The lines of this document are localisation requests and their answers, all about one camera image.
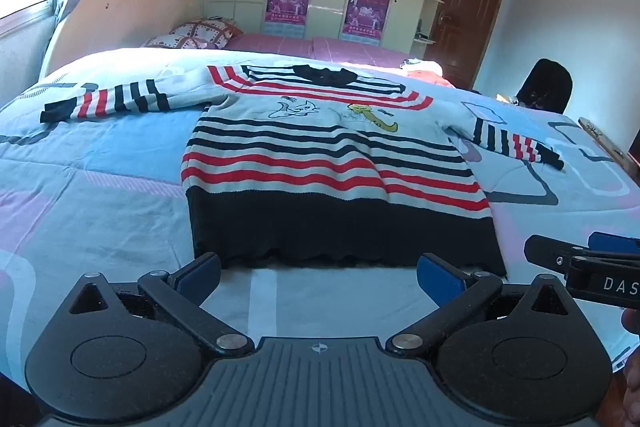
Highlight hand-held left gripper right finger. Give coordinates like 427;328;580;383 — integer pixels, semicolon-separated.
386;253;576;353

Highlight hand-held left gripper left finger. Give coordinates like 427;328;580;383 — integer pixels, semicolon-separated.
65;252;256;358

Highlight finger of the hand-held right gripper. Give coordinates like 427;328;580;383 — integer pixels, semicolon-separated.
524;234;592;270
587;231;640;254

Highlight striped knit sweater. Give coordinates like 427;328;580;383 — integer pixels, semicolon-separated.
40;63;566;283

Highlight pile of clothes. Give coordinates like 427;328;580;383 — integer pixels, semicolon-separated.
399;57;455;86

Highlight person's right hand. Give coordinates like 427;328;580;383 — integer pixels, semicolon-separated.
621;309;640;411

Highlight wooden board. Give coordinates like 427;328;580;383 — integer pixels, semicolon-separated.
578;117;640;180

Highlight printed light blue blanket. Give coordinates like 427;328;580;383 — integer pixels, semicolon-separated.
0;48;640;408

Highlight black chair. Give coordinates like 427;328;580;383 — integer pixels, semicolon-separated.
516;58;574;114

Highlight patterned white pillow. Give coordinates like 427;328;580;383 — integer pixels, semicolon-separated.
140;34;176;50
170;18;245;51

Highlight pink checked bedsheet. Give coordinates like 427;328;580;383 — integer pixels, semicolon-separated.
227;32;416;68

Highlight brown wooden door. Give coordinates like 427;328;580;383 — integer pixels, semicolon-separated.
434;0;514;90

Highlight cream round headboard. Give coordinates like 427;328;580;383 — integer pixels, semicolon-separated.
39;0;202;78

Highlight purple wall poster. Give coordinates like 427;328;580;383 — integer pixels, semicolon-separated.
264;0;314;39
341;0;394;47

